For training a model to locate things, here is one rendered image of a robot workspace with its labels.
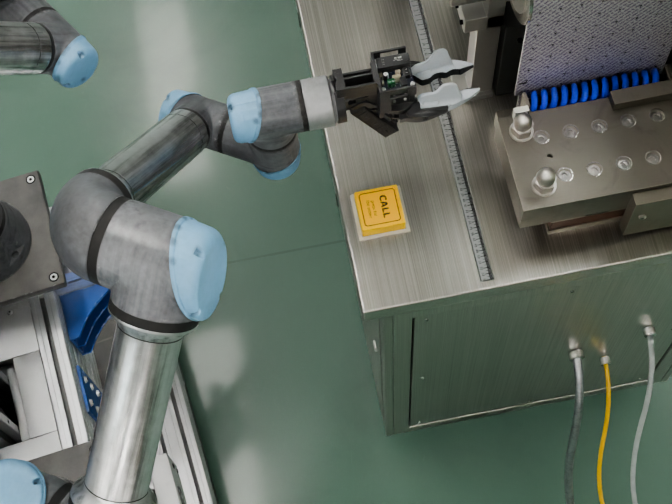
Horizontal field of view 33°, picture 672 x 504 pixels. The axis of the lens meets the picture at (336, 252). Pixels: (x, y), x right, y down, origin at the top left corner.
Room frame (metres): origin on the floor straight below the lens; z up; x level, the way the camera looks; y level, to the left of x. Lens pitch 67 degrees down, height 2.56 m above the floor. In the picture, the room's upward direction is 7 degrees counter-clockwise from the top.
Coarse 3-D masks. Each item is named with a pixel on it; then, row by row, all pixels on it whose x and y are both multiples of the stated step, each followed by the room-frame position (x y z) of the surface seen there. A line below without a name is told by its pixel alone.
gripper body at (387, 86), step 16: (400, 48) 0.90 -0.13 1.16; (384, 64) 0.88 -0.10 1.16; (400, 64) 0.88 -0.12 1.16; (336, 80) 0.86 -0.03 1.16; (352, 80) 0.86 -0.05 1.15; (368, 80) 0.87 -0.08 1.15; (384, 80) 0.86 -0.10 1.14; (400, 80) 0.85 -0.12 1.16; (336, 96) 0.85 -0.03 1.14; (352, 96) 0.85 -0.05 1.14; (368, 96) 0.85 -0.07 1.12; (384, 96) 0.83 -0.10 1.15; (400, 96) 0.84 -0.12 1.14; (384, 112) 0.83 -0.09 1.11; (400, 112) 0.83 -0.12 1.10
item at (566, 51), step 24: (552, 24) 0.89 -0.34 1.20; (576, 24) 0.89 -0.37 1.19; (600, 24) 0.89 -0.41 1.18; (624, 24) 0.89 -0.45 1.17; (648, 24) 0.90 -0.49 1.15; (528, 48) 0.88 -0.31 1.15; (552, 48) 0.89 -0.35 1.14; (576, 48) 0.89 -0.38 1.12; (600, 48) 0.89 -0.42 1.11; (624, 48) 0.89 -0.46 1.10; (648, 48) 0.90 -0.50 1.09; (528, 72) 0.88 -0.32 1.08; (552, 72) 0.89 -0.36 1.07; (576, 72) 0.89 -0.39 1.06; (600, 72) 0.89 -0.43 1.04; (624, 72) 0.90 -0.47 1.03
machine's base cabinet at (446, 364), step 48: (576, 288) 0.63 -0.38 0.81; (624, 288) 0.64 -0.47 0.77; (384, 336) 0.61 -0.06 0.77; (432, 336) 0.62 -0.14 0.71; (480, 336) 0.62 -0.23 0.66; (528, 336) 0.63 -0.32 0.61; (576, 336) 0.64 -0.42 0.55; (624, 336) 0.65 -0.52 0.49; (384, 384) 0.61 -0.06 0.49; (432, 384) 0.62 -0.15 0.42; (480, 384) 0.63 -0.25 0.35; (528, 384) 0.63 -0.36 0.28; (624, 384) 0.65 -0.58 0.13
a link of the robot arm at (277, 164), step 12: (228, 120) 0.89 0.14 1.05; (228, 132) 0.87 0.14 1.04; (228, 144) 0.86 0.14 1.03; (240, 144) 0.85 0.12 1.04; (252, 144) 0.83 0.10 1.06; (288, 144) 0.83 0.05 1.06; (300, 144) 0.86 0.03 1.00; (240, 156) 0.84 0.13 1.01; (252, 156) 0.83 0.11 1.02; (264, 156) 0.82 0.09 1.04; (276, 156) 0.82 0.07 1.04; (288, 156) 0.82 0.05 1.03; (264, 168) 0.82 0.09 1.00; (276, 168) 0.82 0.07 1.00; (288, 168) 0.82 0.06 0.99
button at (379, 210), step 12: (360, 192) 0.80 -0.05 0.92; (372, 192) 0.80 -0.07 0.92; (384, 192) 0.79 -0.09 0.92; (396, 192) 0.79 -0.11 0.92; (360, 204) 0.78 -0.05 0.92; (372, 204) 0.78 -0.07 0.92; (384, 204) 0.77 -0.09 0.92; (396, 204) 0.77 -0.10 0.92; (360, 216) 0.76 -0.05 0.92; (372, 216) 0.76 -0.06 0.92; (384, 216) 0.75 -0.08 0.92; (396, 216) 0.75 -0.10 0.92; (372, 228) 0.74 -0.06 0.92; (384, 228) 0.74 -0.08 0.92; (396, 228) 0.74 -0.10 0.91
